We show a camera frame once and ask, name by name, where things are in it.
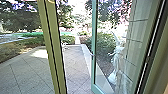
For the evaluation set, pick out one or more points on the leafy tree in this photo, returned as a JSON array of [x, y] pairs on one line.
[[20, 16]]

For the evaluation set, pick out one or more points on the green hedge bush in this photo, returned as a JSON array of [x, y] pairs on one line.
[[103, 43]]

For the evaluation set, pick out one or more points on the reddish low shrub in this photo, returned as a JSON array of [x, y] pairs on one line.
[[16, 48]]

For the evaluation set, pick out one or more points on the green framed glass door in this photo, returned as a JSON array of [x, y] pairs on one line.
[[94, 40]]

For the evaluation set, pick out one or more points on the green framed glass window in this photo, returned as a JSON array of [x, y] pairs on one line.
[[53, 50]]

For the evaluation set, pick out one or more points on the low green hedge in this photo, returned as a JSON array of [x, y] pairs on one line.
[[68, 40]]

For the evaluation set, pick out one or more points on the pale outdoor bench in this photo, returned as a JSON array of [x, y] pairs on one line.
[[63, 45]]

